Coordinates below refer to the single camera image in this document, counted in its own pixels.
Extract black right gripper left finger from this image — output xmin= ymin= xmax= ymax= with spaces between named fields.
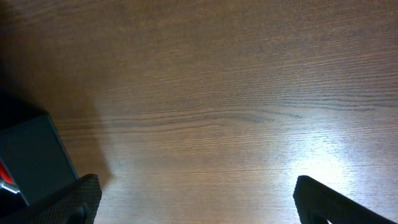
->
xmin=1 ymin=174 xmax=102 ymax=224

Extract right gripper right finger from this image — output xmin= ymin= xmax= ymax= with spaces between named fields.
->
xmin=293 ymin=175 xmax=396 ymax=224

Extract black box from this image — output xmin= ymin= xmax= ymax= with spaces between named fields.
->
xmin=1 ymin=90 xmax=78 ymax=205

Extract red handled cutting pliers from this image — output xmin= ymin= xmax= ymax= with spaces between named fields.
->
xmin=0 ymin=162 xmax=14 ymax=184

